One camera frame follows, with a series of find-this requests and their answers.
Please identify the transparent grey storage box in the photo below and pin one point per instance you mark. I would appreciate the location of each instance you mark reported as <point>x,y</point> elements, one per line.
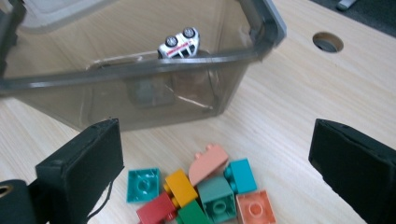
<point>186,93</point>

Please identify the white metal desk frame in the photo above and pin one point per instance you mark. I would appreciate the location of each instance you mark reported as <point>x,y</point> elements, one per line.
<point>345,3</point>

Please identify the teal building block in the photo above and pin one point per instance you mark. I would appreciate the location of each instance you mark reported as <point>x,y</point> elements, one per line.
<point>143,185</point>

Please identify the blue building block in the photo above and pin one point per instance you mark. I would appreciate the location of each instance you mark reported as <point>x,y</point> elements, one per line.
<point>243,175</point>

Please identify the pink arched building block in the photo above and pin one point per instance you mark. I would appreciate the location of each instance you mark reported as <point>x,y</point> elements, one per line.
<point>207,165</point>

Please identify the sage green building block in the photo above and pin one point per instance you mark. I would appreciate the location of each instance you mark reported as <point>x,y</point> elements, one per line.
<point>216,199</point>

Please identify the coral orange building block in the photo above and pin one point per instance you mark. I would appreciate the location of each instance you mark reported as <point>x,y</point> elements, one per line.
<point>255,208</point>

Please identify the red building block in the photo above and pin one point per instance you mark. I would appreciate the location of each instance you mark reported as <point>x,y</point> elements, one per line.
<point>155,211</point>

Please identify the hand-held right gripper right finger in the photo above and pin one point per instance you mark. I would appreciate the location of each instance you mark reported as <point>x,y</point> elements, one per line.
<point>358,168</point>

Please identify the yellow building block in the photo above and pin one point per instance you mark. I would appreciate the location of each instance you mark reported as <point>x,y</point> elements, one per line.
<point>182,186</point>

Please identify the white toy car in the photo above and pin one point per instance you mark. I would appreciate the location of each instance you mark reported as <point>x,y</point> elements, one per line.
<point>177,43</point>

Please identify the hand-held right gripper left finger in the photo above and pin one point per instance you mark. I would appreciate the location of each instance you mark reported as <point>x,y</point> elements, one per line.
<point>81,165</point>

